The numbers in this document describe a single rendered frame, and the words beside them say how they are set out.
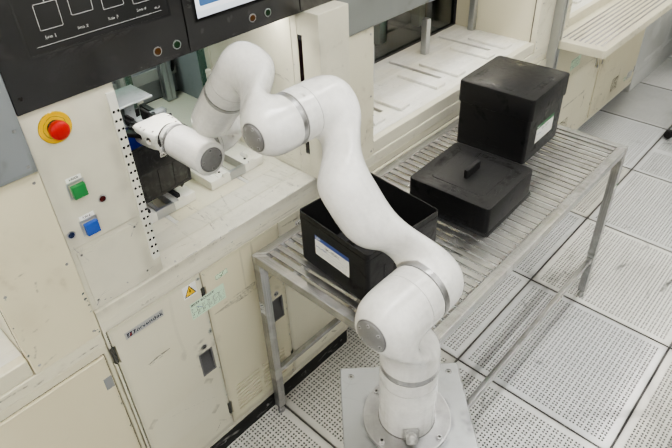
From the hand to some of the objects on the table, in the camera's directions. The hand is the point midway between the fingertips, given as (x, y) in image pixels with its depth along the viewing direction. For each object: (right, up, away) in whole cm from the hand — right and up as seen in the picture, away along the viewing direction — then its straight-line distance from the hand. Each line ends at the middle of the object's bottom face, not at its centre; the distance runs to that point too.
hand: (138, 118), depth 154 cm
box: (+117, +2, +70) cm, 136 cm away
